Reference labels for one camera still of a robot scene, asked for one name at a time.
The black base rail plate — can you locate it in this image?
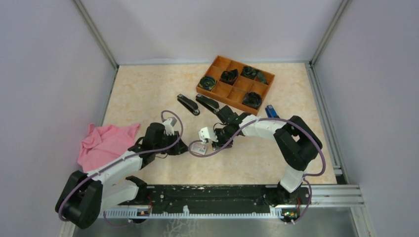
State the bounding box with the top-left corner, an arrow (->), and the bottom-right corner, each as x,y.
126,185 -> 309,215

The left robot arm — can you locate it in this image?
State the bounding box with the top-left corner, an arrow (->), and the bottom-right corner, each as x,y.
55,122 -> 188,229

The dark green flat item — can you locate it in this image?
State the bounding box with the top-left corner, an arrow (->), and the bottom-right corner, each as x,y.
256,71 -> 268,85

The black coiled item lower right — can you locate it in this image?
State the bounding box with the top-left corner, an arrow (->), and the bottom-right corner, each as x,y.
242,92 -> 262,109

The pink cloth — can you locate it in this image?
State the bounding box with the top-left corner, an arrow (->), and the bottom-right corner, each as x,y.
77,123 -> 140,173

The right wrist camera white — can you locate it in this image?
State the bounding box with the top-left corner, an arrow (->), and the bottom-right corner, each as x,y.
198,127 -> 218,143

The black coiled item centre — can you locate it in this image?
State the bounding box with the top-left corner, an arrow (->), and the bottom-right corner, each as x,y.
220,69 -> 239,85

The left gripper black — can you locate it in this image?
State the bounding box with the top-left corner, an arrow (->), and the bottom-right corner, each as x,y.
154,130 -> 190,155

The red white staple box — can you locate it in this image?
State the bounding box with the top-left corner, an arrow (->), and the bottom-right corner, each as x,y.
189,142 -> 207,155

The black coiled item blue-green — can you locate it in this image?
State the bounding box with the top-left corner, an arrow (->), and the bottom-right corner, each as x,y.
198,75 -> 217,91

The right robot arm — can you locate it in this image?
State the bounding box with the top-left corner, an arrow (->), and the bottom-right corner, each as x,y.
201,106 -> 326,203

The black stapler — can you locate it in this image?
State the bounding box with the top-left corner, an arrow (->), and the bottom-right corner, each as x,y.
177,94 -> 200,116
195,94 -> 219,114

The black coiled item upper right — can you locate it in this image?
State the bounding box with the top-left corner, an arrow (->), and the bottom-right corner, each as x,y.
241,66 -> 260,79

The blue stapler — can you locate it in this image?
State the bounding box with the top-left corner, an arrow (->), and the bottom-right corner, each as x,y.
265,105 -> 279,118

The orange compartment tray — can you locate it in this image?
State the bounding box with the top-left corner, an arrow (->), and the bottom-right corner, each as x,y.
196,55 -> 275,115

